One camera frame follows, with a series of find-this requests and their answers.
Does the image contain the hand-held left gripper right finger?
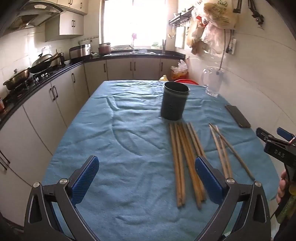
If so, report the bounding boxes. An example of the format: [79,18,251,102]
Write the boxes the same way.
[195,156,271,241]

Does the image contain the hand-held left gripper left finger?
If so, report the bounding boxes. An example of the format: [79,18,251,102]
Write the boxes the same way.
[24,155,100,241]

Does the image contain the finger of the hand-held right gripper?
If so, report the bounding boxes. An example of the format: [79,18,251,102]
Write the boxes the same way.
[277,127,296,145]
[256,127,278,142]

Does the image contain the light brown chopstick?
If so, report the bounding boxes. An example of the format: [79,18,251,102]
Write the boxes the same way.
[209,125,229,179]
[215,125,233,179]

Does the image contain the bunch of wooden chopsticks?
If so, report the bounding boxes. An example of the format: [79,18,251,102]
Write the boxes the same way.
[169,122,207,210]

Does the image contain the dark green holder cup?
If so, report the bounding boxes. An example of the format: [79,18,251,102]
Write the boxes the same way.
[161,81,190,121]

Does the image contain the person's right hand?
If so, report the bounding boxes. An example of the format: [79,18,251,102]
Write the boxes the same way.
[277,171,289,207]

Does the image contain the black smartphone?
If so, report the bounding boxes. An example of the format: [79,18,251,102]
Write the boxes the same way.
[225,104,251,128]

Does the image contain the blue terry tablecloth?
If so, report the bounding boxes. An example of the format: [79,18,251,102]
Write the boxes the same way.
[42,80,280,241]

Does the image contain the clear glass pitcher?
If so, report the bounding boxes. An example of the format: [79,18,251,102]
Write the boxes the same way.
[201,67,225,98]

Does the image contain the white base cabinets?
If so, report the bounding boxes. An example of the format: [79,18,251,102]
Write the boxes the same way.
[0,58,183,223]

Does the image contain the red plastic basin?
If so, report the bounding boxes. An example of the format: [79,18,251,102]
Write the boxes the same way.
[174,79,199,86]

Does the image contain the orange plastic bag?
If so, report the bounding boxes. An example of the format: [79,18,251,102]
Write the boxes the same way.
[171,60,189,80]

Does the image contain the translucent white plastic bag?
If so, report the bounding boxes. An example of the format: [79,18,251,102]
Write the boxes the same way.
[205,22,226,55]

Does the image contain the gas stove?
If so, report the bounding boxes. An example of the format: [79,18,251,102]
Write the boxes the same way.
[5,66,66,102]

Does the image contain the black kitchen countertop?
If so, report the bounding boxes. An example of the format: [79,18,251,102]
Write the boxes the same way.
[0,52,186,130]

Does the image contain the metal pot with lid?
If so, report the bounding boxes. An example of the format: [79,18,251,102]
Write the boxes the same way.
[3,68,30,91]

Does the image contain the cream plastic bag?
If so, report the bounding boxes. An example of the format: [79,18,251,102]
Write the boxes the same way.
[186,7,208,55]

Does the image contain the black wok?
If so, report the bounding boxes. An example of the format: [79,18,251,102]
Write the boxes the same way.
[29,53,65,73]

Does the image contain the silver countertop appliance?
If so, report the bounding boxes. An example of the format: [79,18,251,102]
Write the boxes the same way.
[69,44,91,64]

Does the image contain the printed beige plastic bag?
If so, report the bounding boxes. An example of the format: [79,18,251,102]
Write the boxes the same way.
[201,0,238,29]

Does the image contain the white cutting board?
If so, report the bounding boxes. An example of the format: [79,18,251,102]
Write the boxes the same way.
[174,27,185,49]

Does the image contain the brown clay pot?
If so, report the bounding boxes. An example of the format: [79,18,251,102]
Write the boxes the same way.
[98,42,111,55]

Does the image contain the steel sink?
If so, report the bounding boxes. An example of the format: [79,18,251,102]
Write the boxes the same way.
[104,51,155,56]

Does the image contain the metal tray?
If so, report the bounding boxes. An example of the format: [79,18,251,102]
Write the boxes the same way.
[111,45,134,52]

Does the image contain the bright kitchen window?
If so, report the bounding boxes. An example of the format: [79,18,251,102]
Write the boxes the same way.
[100,0,170,50]

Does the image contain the range hood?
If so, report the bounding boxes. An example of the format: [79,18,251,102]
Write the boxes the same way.
[7,0,64,30]

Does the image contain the black power cable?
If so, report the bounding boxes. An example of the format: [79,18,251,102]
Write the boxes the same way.
[218,29,233,70]

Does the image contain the white wall socket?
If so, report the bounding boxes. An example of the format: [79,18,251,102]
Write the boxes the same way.
[225,38,237,55]

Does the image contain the black wall rack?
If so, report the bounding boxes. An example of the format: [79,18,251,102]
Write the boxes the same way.
[169,6,195,26]

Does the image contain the white wall cabinets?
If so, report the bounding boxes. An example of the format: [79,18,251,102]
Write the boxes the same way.
[45,0,89,42]

